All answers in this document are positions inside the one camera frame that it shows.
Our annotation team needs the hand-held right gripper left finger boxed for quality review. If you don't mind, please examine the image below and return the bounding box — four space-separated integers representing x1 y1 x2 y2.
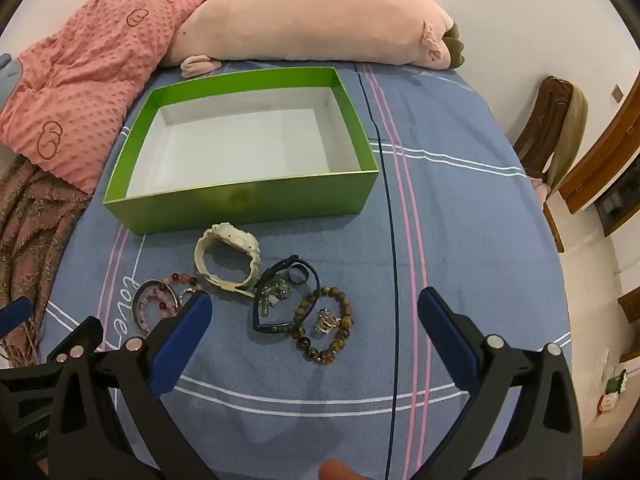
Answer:
47 290 221 480

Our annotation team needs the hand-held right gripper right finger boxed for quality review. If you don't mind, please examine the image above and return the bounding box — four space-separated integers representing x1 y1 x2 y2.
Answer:
417 287 586 480

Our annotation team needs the beige cloth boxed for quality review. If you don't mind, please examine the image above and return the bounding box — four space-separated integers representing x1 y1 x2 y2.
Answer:
547 85 588 196

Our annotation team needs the small silver charm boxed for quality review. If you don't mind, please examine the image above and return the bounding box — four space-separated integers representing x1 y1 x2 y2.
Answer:
314 308 341 333

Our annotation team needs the red and pink bead bracelet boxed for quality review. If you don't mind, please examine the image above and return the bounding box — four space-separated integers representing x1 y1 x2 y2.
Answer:
165 272 207 293

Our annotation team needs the wooden chair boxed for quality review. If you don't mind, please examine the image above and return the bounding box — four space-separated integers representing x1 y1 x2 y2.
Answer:
512 76 576 253

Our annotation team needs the black wristwatch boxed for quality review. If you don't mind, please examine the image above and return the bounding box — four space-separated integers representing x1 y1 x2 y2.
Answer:
251 255 321 333

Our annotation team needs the blue-grey plush toy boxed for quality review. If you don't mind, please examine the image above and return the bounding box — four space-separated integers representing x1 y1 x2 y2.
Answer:
0 52 25 111

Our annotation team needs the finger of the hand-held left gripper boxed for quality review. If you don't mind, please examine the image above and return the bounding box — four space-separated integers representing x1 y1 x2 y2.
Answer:
0 296 32 341

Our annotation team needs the wooden cabinet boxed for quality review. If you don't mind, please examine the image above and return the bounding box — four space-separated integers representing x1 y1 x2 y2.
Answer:
557 67 640 238

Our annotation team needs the person's right hand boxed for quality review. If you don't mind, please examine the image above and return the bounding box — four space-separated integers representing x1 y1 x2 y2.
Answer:
319 460 371 480

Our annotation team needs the pink dotted blanket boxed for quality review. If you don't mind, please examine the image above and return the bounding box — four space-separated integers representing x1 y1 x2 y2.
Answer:
0 0 226 195

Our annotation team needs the silver bangle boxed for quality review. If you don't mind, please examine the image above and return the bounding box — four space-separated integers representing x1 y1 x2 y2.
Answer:
131 280 176 333

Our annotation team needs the green cardboard box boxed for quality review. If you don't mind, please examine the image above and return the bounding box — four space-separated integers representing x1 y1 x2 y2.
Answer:
102 66 380 235

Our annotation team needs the white wristwatch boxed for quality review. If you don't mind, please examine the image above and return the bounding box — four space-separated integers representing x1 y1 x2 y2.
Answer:
194 223 263 297

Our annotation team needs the brown wooden bead bracelet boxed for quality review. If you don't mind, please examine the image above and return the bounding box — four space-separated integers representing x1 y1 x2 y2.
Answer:
291 285 354 366

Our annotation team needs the long pink plush pillow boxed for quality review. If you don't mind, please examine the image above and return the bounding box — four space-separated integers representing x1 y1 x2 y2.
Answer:
165 0 466 78

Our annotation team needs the brown fringed scarf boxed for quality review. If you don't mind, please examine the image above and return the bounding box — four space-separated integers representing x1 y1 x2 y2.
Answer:
0 152 91 366

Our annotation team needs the pale pink bead bracelet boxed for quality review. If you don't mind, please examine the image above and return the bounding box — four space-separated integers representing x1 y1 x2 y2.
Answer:
137 285 178 333

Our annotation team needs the blue striped bedsheet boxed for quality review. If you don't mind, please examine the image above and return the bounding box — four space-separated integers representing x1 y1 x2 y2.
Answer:
37 57 573 480

